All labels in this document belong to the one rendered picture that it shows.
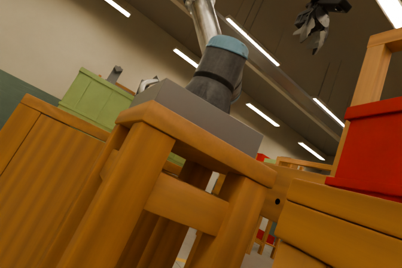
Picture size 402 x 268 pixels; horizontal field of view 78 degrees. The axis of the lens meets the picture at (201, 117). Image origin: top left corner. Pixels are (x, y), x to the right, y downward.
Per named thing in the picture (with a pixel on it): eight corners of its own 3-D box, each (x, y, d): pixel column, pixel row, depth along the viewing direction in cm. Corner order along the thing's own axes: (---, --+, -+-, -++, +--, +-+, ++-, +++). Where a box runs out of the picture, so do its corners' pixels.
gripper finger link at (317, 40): (306, 61, 86) (310, 36, 87) (322, 57, 81) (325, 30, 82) (300, 58, 84) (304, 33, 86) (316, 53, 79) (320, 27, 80)
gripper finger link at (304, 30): (289, 46, 82) (301, 30, 85) (304, 42, 77) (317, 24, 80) (284, 39, 81) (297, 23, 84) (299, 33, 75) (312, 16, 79)
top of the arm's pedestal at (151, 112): (140, 119, 41) (152, 98, 42) (113, 122, 69) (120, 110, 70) (272, 189, 53) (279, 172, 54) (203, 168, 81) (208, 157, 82)
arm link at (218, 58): (189, 66, 62) (209, 22, 65) (196, 88, 74) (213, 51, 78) (234, 79, 59) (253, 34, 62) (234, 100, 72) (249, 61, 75)
